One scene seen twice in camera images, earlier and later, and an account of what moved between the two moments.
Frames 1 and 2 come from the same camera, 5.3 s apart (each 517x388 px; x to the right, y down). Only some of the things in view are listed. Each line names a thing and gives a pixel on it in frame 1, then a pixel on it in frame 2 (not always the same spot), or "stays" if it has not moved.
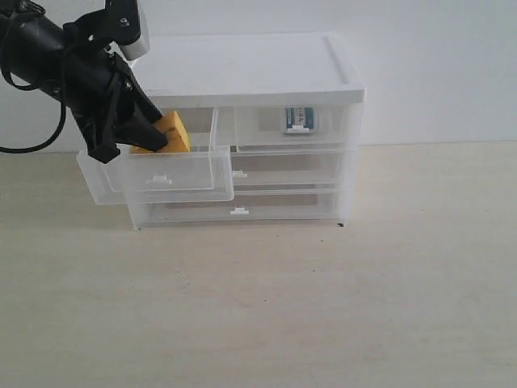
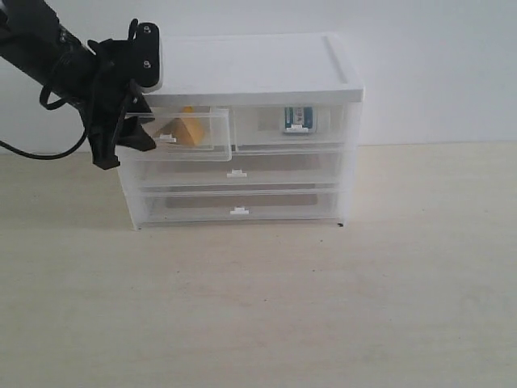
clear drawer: (202, 174) → (184, 135)
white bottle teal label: (299, 120) stays
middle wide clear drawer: (271, 170) stays
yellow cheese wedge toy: (172, 126) → (187, 130)
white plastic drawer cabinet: (272, 124) stays
